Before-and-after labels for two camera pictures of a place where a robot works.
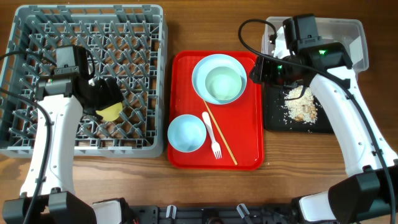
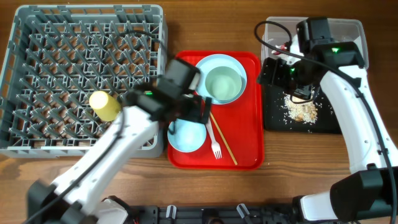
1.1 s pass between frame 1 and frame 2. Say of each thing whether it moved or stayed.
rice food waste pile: stayed
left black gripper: moved
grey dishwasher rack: stayed
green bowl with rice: stayed
